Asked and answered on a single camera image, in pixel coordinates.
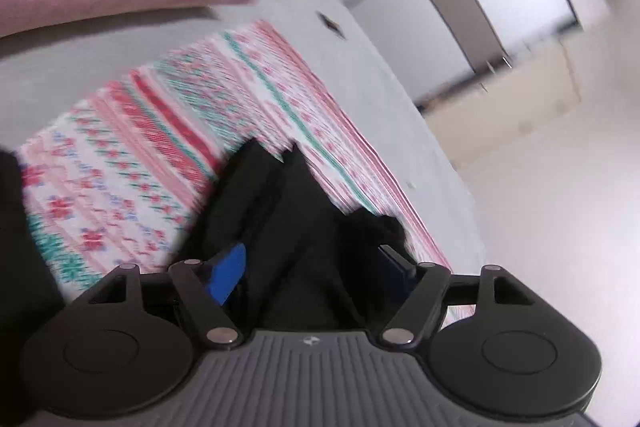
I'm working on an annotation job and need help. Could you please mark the white wardrobe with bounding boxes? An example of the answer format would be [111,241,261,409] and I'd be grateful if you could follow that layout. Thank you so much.
[300,0,481,108]

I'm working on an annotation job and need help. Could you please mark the red green patterned blanket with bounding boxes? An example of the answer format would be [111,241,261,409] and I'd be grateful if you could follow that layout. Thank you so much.
[15,20,477,324]

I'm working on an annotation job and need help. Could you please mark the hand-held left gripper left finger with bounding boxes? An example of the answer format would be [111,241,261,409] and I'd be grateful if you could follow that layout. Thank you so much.
[75,243,249,350]

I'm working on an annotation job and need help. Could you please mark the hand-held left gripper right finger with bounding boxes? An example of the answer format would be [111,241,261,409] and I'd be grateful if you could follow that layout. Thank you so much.
[377,245,540,349]

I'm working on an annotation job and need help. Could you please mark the black pants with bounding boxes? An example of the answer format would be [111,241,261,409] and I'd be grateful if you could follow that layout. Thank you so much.
[0,139,417,427]

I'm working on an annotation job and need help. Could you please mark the small dark object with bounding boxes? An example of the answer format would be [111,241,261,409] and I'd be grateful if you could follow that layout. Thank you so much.
[317,13,347,38]

